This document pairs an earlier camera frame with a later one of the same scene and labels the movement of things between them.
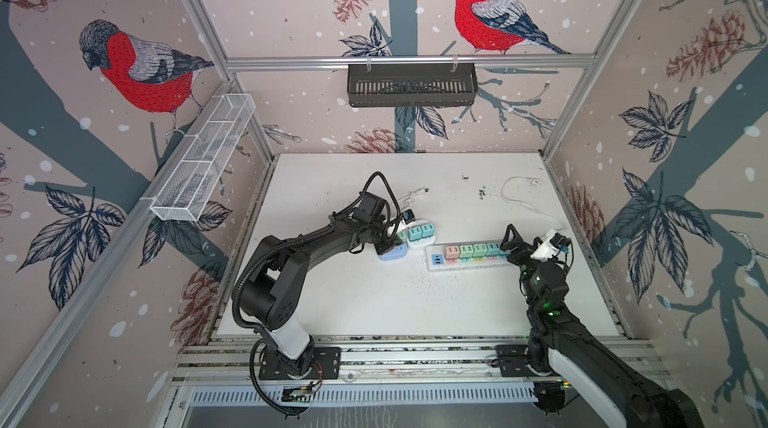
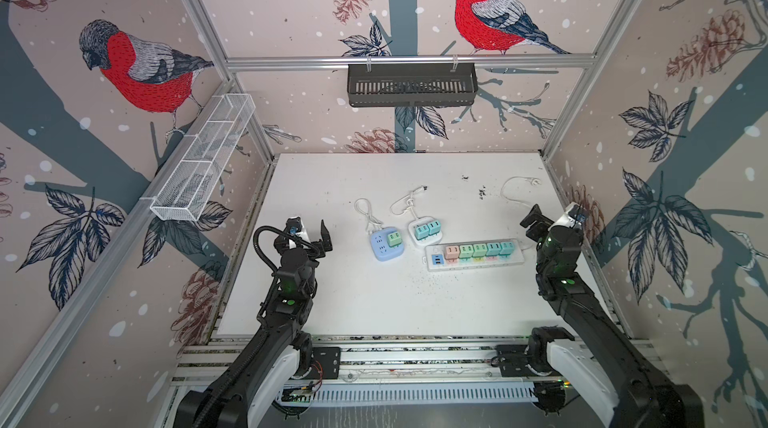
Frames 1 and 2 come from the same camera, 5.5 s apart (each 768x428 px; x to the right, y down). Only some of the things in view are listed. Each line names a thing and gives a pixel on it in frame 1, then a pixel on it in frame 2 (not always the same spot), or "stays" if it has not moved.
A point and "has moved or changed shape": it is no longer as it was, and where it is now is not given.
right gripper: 520,244 to 537,217
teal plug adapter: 428,230 has moved or changed shape
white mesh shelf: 187,192 stays
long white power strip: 435,258 stays
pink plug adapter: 452,252 stays
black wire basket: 406,85 stays
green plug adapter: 466,251 stays
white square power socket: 417,248 to 411,230
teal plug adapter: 493,249 stays
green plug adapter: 479,250 stays
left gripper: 390,242 to 325,240
